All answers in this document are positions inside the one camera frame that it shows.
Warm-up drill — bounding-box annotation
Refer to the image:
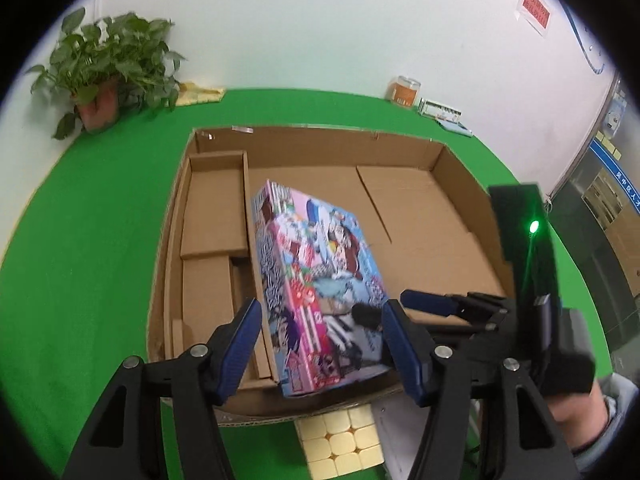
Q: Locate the blue book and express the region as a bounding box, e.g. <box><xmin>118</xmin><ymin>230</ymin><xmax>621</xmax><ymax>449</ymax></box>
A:
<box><xmin>435</xmin><ymin>117</ymin><xmax>473</xmax><ymax>138</ymax></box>

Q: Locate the cardboard box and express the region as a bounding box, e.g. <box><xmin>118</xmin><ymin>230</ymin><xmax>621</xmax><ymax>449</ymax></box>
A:
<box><xmin>146</xmin><ymin>126</ymin><xmax>521</xmax><ymax>428</ymax></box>

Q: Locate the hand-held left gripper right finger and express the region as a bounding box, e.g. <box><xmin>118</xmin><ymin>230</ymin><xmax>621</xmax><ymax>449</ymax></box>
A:
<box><xmin>381</xmin><ymin>299</ymin><xmax>583</xmax><ymax>480</ymax></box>

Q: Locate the blue wall cable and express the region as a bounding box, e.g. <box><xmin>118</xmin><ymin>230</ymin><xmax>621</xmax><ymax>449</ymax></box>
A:
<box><xmin>565</xmin><ymin>0</ymin><xmax>607</xmax><ymax>74</ymax></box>

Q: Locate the white flat box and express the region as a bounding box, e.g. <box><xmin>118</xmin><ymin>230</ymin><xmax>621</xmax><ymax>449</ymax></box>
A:
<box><xmin>372</xmin><ymin>399</ymin><xmax>482</xmax><ymax>480</ymax></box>

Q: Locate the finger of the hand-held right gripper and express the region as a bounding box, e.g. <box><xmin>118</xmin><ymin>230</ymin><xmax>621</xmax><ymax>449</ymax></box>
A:
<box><xmin>400</xmin><ymin>288</ymin><xmax>517</xmax><ymax>331</ymax></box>
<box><xmin>351</xmin><ymin>302</ymin><xmax>385</xmax><ymax>331</ymax></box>

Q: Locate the small white box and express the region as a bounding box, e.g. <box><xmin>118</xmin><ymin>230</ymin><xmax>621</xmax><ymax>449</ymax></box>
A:
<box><xmin>417</xmin><ymin>98</ymin><xmax>463</xmax><ymax>123</ymax></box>

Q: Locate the person's right hand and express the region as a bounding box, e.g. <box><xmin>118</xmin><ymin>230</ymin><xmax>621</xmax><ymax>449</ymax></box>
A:
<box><xmin>542</xmin><ymin>309</ymin><xmax>597</xmax><ymax>397</ymax></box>

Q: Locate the red wall sign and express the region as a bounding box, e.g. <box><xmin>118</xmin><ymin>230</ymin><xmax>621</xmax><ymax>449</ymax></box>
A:
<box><xmin>515</xmin><ymin>0</ymin><xmax>553</xmax><ymax>36</ymax></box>

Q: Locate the colourful cartoon game box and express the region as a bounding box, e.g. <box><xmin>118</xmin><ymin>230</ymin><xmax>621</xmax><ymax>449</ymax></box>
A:
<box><xmin>251</xmin><ymin>180</ymin><xmax>392</xmax><ymax>398</ymax></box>

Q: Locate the yellow puzzle cube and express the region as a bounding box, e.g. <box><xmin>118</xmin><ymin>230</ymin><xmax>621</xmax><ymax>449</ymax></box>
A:
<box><xmin>294</xmin><ymin>405</ymin><xmax>386</xmax><ymax>480</ymax></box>

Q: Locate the yellow cloth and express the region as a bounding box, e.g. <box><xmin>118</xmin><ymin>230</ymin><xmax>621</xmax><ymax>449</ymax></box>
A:
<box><xmin>177</xmin><ymin>81</ymin><xmax>226</xmax><ymax>107</ymax></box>

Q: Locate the glass door with blue sign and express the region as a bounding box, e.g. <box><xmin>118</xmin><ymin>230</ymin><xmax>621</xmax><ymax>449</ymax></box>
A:
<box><xmin>547</xmin><ymin>72</ymin><xmax>640</xmax><ymax>351</ymax></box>

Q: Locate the orange label jar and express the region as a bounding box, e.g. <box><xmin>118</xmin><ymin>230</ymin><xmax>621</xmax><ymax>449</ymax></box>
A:
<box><xmin>385</xmin><ymin>75</ymin><xmax>422</xmax><ymax>108</ymax></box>

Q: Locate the potted green plant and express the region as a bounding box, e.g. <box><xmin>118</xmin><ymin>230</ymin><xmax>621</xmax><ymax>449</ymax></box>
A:
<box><xmin>25</xmin><ymin>7</ymin><xmax>186</xmax><ymax>141</ymax></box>

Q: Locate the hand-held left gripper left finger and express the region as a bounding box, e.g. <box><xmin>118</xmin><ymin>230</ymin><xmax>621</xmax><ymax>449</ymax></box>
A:
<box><xmin>60</xmin><ymin>297</ymin><xmax>263</xmax><ymax>480</ymax></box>

